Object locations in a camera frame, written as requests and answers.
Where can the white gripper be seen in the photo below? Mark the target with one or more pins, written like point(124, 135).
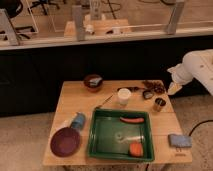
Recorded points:
point(177, 81)

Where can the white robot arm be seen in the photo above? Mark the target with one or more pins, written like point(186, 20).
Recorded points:
point(195, 65)

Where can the brown bowl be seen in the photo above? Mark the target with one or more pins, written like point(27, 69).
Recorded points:
point(88, 87)

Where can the crumpled foil in bowl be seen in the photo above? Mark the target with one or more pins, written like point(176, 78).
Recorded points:
point(95, 81)

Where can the purple bowl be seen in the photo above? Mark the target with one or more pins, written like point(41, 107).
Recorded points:
point(65, 142)

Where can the small brown cup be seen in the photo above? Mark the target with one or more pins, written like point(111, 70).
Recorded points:
point(159, 103)

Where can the black small scoop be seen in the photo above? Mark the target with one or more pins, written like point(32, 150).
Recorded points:
point(147, 94)

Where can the black spoon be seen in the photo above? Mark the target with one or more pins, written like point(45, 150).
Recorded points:
point(132, 89)

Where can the white cup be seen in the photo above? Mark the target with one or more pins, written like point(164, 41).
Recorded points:
point(124, 95)

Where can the blue sponge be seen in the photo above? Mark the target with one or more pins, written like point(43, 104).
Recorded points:
point(179, 141)

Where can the red sausage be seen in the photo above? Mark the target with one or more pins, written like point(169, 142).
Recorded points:
point(132, 120)

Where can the orange carrot piece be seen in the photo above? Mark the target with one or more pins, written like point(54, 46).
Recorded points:
point(136, 149)

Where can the clear utensil in tray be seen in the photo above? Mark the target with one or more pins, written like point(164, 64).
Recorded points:
point(120, 137)

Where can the green plastic tray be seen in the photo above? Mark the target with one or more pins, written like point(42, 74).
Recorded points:
point(112, 131)

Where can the white spoon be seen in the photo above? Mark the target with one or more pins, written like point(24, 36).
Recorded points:
point(65, 123)

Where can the black office chair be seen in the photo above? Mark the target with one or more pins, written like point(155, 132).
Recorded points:
point(14, 8)

